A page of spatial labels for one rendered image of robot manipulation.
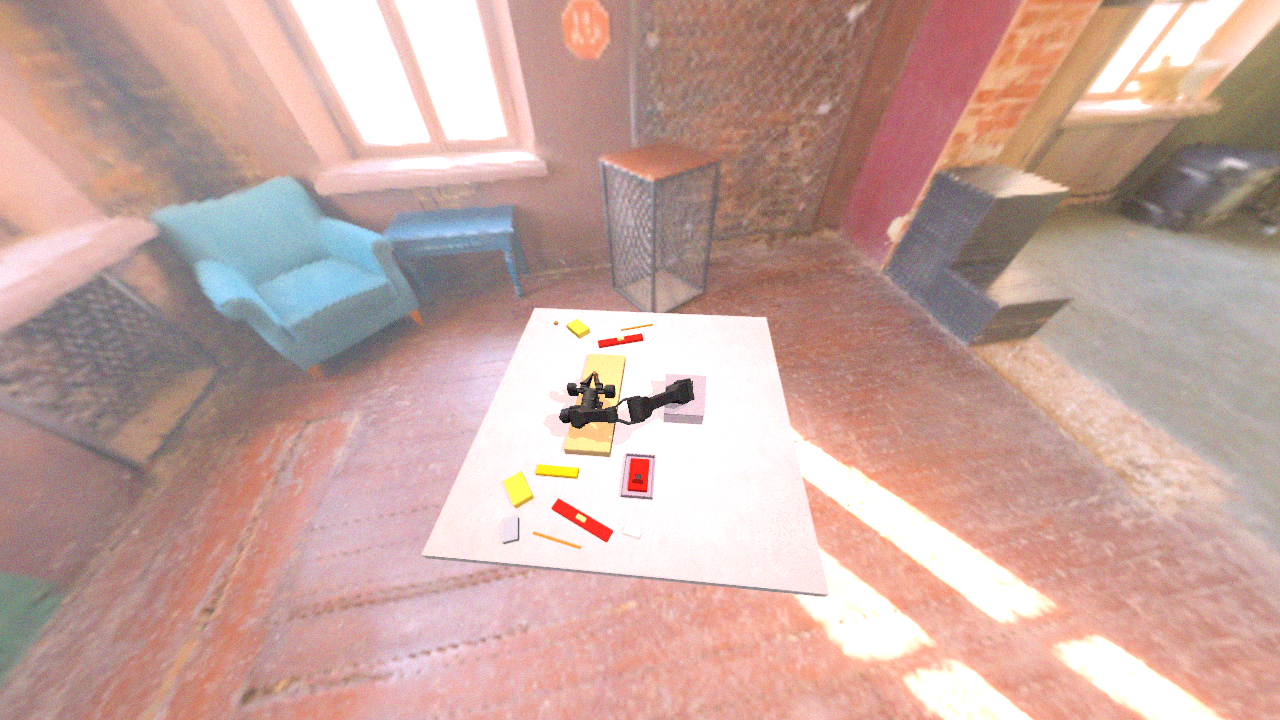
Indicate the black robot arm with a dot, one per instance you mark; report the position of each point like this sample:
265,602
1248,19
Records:
640,408

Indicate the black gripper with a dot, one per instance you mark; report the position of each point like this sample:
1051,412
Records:
591,394

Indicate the tan wooden floor panel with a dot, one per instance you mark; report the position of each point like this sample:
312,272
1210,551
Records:
596,438

